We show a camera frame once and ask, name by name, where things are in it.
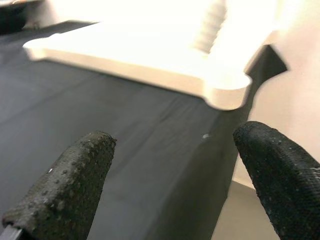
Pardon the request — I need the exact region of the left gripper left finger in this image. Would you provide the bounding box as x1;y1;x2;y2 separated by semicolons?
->
1;130;118;240

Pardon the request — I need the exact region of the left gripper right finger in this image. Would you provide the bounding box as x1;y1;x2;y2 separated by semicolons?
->
232;121;320;240

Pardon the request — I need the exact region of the white plastic table top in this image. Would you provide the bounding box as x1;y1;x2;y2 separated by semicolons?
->
22;0;283;111

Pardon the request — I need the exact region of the white plastic table leg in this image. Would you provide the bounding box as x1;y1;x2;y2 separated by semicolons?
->
191;0;230;55

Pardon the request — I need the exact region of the black floor cloth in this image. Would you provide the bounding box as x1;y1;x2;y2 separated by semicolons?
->
0;19;291;240

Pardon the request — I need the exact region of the black wok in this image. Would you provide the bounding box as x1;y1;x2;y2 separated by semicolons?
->
0;0;30;35

